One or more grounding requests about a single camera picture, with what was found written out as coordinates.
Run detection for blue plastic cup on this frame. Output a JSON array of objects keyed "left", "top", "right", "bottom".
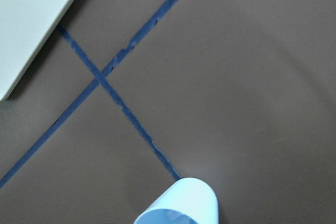
[{"left": 134, "top": 177, "right": 219, "bottom": 224}]

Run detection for beige bear tray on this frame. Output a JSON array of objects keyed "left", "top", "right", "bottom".
[{"left": 1, "top": 0, "right": 74, "bottom": 100}]

